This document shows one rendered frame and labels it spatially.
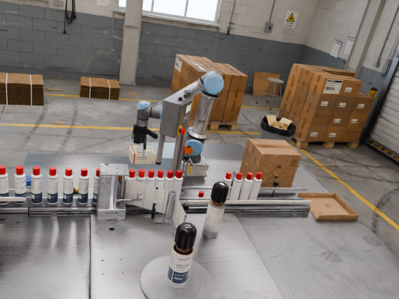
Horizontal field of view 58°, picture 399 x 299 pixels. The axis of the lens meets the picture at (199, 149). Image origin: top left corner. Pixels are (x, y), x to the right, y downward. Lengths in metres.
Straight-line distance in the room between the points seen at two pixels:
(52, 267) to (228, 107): 4.39
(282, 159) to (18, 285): 1.67
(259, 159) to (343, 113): 3.76
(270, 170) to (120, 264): 1.23
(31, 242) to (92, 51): 5.71
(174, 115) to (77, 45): 5.51
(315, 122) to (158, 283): 4.51
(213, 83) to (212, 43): 5.61
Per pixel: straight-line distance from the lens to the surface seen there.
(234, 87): 5.64
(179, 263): 1.51
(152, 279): 1.62
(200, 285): 1.64
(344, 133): 6.26
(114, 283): 1.61
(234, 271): 1.76
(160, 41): 7.45
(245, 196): 2.21
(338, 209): 2.65
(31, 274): 1.74
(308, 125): 5.74
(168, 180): 2.00
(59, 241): 1.88
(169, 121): 1.88
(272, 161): 2.45
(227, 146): 3.09
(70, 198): 2.01
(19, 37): 7.28
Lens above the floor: 2.04
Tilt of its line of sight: 24 degrees down
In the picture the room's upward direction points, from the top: 11 degrees clockwise
